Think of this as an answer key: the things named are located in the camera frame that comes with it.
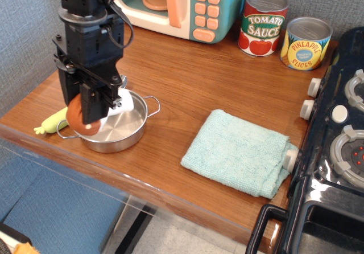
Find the teal toy microwave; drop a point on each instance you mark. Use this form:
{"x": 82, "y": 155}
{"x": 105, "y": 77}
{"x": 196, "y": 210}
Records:
{"x": 206, "y": 21}

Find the silver metal spoon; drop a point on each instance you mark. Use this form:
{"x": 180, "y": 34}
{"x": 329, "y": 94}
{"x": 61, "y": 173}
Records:
{"x": 124, "y": 81}

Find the pineapple slices can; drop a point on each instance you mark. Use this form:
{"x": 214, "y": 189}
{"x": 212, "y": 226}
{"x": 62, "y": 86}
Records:
{"x": 305, "y": 43}

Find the tomato sauce can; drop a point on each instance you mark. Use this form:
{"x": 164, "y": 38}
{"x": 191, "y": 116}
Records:
{"x": 261, "y": 26}

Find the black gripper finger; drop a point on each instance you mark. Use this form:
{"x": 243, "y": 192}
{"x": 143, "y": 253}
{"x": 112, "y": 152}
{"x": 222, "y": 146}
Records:
{"x": 97, "y": 100}
{"x": 70, "y": 84}

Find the yellow-green plush vegetable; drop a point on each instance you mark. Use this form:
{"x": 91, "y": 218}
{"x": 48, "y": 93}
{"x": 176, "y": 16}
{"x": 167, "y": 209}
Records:
{"x": 53, "y": 123}

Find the silver metal pot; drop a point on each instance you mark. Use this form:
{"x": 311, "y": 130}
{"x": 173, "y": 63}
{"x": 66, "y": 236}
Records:
{"x": 123, "y": 127}

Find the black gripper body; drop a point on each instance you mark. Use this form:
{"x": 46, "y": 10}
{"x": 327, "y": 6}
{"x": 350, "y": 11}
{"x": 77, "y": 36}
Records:
{"x": 92, "y": 44}

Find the black toy stove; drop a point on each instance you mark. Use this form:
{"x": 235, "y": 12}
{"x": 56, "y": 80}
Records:
{"x": 325, "y": 197}

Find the orange plush object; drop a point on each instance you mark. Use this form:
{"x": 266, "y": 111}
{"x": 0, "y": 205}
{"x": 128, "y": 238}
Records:
{"x": 25, "y": 248}

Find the light teal folded cloth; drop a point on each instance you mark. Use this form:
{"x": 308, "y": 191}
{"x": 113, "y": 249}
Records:
{"x": 239, "y": 154}

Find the plush brown white mushroom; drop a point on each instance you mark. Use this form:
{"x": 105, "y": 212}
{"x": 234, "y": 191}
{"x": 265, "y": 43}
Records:
{"x": 74, "y": 115}

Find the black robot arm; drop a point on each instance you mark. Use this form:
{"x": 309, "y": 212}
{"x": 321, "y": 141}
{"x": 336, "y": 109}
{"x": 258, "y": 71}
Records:
{"x": 85, "y": 8}

